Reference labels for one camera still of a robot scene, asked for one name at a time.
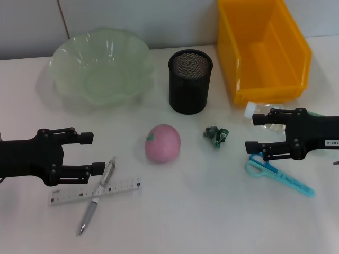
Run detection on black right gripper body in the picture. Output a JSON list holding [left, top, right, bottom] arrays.
[[285, 107, 339, 161]]

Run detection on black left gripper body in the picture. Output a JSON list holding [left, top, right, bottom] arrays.
[[0, 129, 66, 186]]

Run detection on clear green-label water bottle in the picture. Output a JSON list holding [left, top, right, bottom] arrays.
[[243, 102, 329, 138]]

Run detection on green plastic wrapper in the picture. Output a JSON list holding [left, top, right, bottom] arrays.
[[202, 126, 230, 149]]

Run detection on pink toy peach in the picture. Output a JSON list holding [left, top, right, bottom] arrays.
[[144, 124, 182, 164]]

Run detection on clear plastic ruler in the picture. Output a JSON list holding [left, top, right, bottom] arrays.
[[48, 177, 142, 207]]

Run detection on grey clear ballpoint pen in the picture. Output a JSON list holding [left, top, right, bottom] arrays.
[[76, 156, 117, 236]]

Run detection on blue scissors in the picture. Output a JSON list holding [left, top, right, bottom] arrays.
[[245, 152, 316, 198]]

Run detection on black mesh pen holder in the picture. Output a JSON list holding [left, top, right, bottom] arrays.
[[168, 49, 214, 115]]

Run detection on yellow plastic bin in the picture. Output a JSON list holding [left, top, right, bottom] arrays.
[[217, 0, 313, 107]]

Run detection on pale green wavy bowl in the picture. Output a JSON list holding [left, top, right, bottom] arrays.
[[50, 26, 156, 107]]

